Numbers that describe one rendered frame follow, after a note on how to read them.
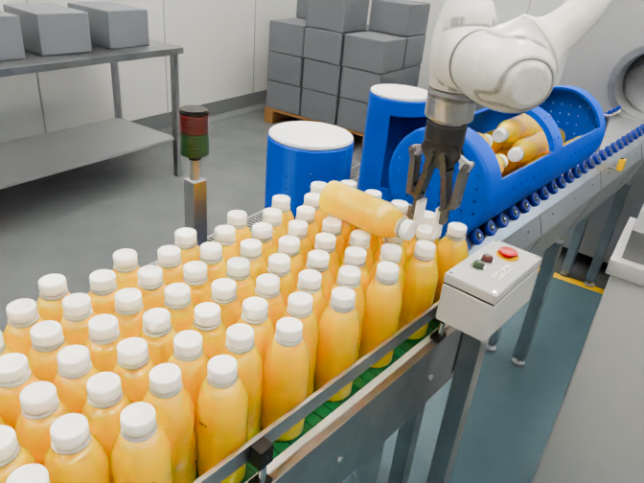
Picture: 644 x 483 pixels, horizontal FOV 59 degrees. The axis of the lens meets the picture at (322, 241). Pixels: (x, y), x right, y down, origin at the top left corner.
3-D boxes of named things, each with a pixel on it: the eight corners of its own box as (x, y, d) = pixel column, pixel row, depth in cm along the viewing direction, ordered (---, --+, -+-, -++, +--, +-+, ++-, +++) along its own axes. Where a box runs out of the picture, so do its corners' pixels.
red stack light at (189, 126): (215, 132, 123) (215, 114, 121) (191, 137, 118) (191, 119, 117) (196, 125, 126) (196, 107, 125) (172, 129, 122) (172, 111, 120)
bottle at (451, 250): (448, 320, 122) (466, 244, 113) (419, 308, 125) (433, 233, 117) (460, 306, 127) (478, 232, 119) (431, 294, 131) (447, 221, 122)
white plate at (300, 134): (363, 148, 177) (362, 150, 178) (341, 121, 201) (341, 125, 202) (275, 147, 171) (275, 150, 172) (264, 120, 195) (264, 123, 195)
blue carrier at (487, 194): (595, 173, 198) (615, 90, 186) (480, 254, 137) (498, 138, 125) (517, 157, 214) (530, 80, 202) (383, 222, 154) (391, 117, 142)
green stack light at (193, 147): (215, 154, 125) (215, 132, 123) (192, 160, 121) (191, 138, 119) (196, 147, 129) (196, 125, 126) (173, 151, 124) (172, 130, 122)
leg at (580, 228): (571, 275, 331) (606, 174, 302) (567, 279, 327) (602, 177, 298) (562, 271, 334) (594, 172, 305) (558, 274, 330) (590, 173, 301)
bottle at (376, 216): (312, 203, 113) (389, 238, 103) (330, 173, 114) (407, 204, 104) (327, 217, 119) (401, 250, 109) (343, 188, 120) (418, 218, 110)
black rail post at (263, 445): (272, 482, 82) (275, 443, 78) (257, 495, 80) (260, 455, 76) (262, 473, 83) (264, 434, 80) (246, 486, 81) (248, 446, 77)
